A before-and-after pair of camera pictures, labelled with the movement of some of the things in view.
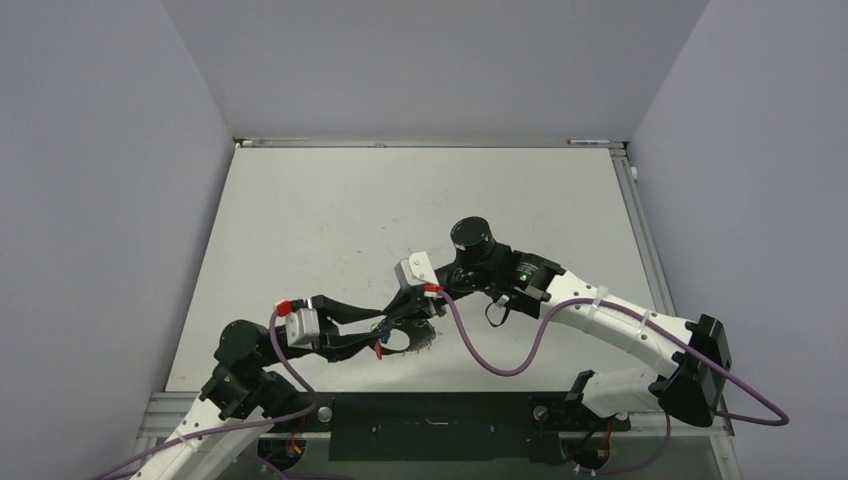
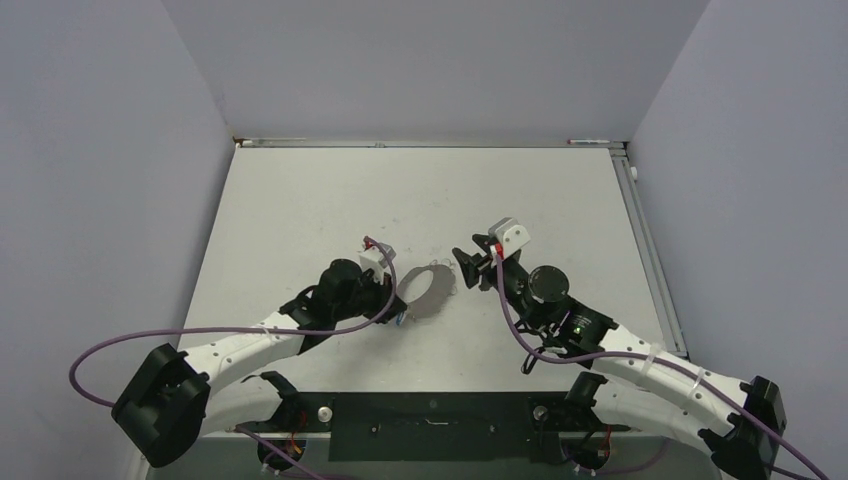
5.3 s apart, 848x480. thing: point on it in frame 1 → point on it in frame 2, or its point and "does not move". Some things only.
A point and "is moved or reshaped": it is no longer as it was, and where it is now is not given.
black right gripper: x=404 y=305 → x=472 y=262
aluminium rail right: x=632 y=194 does not move
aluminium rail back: x=429 y=143 does not move
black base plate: x=443 y=427 does not move
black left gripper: x=330 y=341 → x=383 y=290
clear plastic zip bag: x=420 y=332 is moved or reshaped
